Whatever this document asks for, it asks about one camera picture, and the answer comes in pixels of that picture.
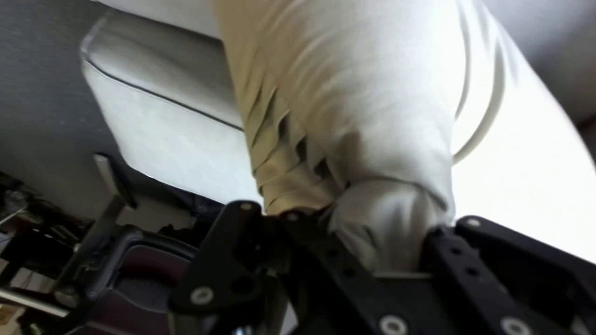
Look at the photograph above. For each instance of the black maroon padded object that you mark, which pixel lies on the black maroon padded object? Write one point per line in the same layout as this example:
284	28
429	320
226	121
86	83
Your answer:
136	279

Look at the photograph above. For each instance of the small cream pleated pillow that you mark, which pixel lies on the small cream pleated pillow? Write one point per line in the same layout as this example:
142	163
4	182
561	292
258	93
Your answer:
354	93

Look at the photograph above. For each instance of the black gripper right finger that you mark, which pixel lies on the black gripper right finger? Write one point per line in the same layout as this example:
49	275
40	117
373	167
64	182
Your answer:
496	279

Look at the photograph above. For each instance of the light grey fabric couch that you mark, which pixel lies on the light grey fabric couch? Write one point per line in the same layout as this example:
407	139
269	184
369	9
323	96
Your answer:
161	122

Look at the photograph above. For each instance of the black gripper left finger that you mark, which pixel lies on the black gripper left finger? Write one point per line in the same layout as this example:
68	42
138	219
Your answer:
267	279

